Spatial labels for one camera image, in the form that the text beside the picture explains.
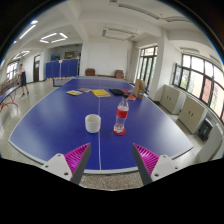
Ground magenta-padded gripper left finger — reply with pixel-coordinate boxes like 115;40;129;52
40;142;93;186

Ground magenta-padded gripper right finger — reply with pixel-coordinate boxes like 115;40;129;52
131;142;184;186

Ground clear red-label drink bottle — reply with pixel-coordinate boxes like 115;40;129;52
113;93;130;134

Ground white cup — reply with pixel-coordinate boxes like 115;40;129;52
84;113;102;134

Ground beige cabinet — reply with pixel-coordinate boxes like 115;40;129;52
178;95;208;135
159;84;184;116

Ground black bin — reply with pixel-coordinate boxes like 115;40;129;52
197;117;215;143

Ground colourful thin book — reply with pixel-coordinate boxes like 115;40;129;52
65;89;84;97

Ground yellow book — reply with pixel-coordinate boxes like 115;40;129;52
91;88;112;99

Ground brown cardboard box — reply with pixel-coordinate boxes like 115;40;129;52
133;78;147;100

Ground black table tennis paddle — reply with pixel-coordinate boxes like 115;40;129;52
108;88;125;97

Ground brown chair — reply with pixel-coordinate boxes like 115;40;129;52
84;68;97;77
114;69;125;80

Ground blue partition boards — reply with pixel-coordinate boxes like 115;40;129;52
45;58;80;80

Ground blue table tennis table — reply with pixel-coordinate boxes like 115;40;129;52
0;83;23;114

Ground person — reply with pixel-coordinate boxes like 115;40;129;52
17;63;30;98

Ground dark door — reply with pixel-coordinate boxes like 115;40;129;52
32;54;41;83

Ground ceiling lights group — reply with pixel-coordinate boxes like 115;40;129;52
11;19;70;61

